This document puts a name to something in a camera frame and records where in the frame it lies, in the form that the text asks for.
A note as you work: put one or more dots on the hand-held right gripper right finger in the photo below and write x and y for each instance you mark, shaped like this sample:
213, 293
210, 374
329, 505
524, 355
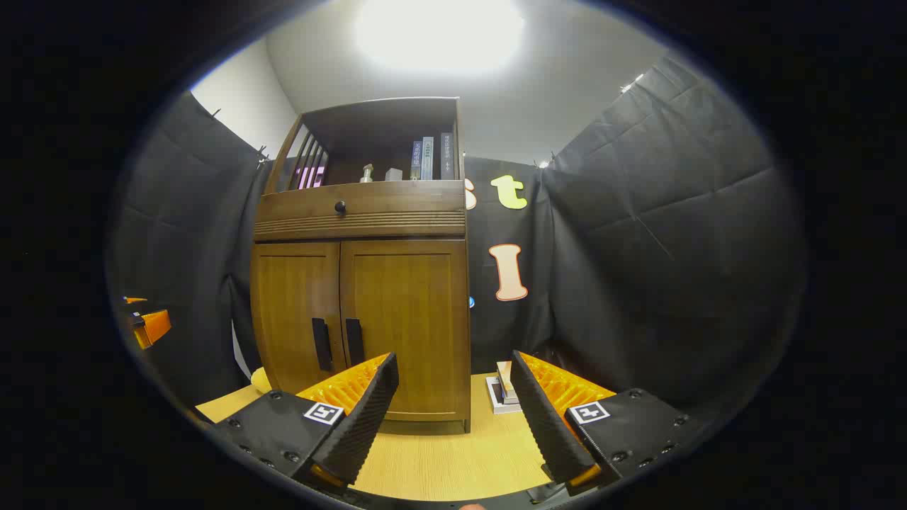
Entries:
545, 425

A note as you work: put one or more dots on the dark grey book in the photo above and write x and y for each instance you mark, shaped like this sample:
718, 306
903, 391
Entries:
447, 156

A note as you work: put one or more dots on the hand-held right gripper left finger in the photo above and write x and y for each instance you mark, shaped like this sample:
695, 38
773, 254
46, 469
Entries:
368, 418

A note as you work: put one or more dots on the wooden cabinet drawer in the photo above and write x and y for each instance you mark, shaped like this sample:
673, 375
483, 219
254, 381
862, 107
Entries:
404, 202

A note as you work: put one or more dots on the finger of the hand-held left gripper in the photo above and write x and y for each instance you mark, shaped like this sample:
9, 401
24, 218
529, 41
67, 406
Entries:
136, 300
154, 327

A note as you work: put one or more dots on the thin blue book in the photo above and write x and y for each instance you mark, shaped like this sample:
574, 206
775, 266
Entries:
417, 161

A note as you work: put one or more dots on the wooden double-door shoe cabinet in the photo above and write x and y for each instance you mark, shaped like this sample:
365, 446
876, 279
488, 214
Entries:
368, 205

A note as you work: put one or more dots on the light grey book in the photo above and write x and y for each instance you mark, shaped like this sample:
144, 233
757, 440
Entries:
427, 159

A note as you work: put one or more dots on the wooden cabinet door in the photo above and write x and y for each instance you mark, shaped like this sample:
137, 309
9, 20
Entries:
411, 304
290, 304

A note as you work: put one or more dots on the small white box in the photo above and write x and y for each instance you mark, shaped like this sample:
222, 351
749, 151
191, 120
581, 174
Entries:
393, 174

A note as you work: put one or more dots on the black backdrop cloth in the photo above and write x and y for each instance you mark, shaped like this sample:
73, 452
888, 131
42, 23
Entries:
638, 283

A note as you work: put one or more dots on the pale yellow round object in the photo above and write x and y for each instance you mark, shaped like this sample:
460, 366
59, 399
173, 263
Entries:
261, 380

